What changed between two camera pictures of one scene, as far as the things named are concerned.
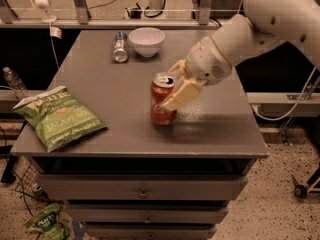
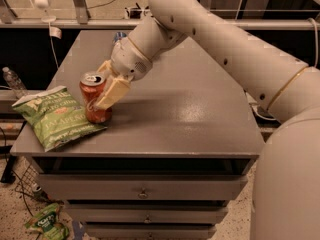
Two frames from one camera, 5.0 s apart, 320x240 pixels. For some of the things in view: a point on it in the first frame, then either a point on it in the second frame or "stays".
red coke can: (160, 87) → (90, 86)
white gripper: (207, 63) → (129, 61)
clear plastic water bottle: (16, 82) stays
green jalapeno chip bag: (56, 118) stays
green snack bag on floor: (45, 221) stays
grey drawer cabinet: (138, 180) stays
